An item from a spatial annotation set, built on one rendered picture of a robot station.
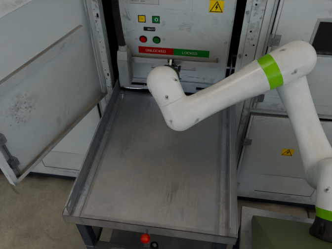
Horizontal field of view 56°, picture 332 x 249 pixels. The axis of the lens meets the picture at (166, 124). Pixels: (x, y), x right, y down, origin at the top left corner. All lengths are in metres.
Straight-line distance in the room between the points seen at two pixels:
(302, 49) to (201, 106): 0.36
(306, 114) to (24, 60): 1.02
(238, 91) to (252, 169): 0.93
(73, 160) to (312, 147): 1.45
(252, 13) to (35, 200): 1.79
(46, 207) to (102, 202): 1.12
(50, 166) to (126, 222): 1.21
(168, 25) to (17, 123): 0.71
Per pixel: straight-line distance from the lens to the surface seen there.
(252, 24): 1.32
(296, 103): 1.24
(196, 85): 1.53
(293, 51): 1.08
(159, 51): 1.46
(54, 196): 2.32
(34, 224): 2.26
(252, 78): 1.05
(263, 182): 2.03
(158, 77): 1.03
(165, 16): 1.37
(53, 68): 1.32
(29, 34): 1.20
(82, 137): 1.91
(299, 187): 2.09
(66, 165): 2.21
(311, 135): 1.24
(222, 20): 1.36
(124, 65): 1.40
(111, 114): 1.49
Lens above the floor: 1.87
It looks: 46 degrees down
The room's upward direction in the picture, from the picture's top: 1 degrees counter-clockwise
